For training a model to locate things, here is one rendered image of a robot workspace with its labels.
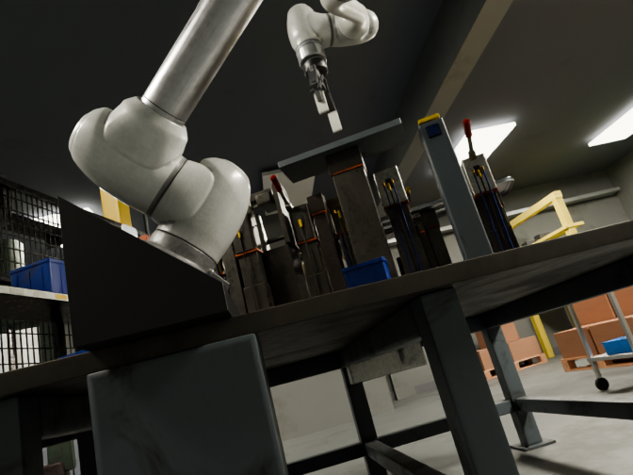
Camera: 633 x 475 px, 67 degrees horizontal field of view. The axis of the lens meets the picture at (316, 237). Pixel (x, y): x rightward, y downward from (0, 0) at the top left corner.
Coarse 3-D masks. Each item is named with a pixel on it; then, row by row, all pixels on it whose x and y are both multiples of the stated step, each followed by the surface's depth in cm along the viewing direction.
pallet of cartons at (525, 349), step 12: (504, 324) 714; (480, 336) 722; (516, 336) 711; (528, 336) 689; (480, 348) 727; (516, 348) 667; (528, 348) 672; (480, 360) 648; (516, 360) 661; (528, 360) 698; (540, 360) 672; (492, 372) 710
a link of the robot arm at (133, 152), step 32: (224, 0) 93; (256, 0) 96; (192, 32) 94; (224, 32) 95; (192, 64) 95; (160, 96) 96; (192, 96) 99; (96, 128) 95; (128, 128) 95; (160, 128) 96; (96, 160) 96; (128, 160) 96; (160, 160) 98; (128, 192) 99; (160, 192) 99
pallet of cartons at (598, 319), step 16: (624, 288) 448; (576, 304) 512; (592, 304) 489; (608, 304) 469; (624, 304) 452; (592, 320) 494; (608, 320) 453; (560, 336) 492; (576, 336) 469; (592, 336) 448; (608, 336) 431; (560, 352) 497; (576, 352) 474; (592, 352) 453; (576, 368) 484
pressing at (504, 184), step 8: (496, 184) 155; (504, 184) 157; (512, 184) 156; (504, 192) 165; (440, 200) 154; (416, 208) 156; (424, 208) 160; (440, 208) 165; (384, 216) 158; (416, 216) 166; (440, 216) 172; (384, 224) 165; (416, 224) 173; (384, 232) 175; (392, 232) 175
